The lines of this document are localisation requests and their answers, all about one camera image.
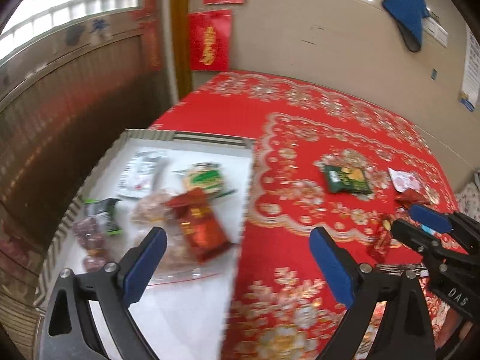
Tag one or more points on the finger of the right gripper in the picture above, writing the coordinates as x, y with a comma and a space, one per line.
431, 217
430, 247

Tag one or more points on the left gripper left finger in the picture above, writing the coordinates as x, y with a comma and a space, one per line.
69, 330

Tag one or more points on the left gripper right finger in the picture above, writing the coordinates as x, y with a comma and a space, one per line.
405, 330

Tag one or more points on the orange red candy wrapper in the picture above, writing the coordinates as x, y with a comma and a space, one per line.
411, 197

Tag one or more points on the small red candy bar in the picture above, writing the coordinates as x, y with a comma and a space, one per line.
381, 244

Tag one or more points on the white strawberry snack packet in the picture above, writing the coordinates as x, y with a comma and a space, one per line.
404, 180

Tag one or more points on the clear bag red dates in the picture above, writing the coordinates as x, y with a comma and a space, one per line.
93, 242

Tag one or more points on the clear bag brown snacks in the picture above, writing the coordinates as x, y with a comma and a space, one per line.
178, 263

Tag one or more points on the black green snack packet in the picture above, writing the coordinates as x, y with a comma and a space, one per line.
104, 213

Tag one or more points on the red gold snack packet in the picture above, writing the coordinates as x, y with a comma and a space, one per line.
198, 224

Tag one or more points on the white silver snack packet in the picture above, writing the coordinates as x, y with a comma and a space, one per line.
139, 177

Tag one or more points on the green cow biscuit packet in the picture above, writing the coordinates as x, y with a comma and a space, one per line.
208, 177

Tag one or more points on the dark green snack packet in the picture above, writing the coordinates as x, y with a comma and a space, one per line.
346, 179

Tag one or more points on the red floral tablecloth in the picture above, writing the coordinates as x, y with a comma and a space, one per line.
282, 307

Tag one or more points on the striped cardboard box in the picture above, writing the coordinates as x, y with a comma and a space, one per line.
184, 320

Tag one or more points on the lower red paper decoration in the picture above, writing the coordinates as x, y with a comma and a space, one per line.
209, 37

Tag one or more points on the wall calendar poster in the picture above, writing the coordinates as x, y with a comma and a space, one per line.
469, 90

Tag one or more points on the blue cloth on wall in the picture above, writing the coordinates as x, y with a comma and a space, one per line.
408, 16

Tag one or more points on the wooden door frame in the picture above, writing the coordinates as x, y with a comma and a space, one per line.
179, 11

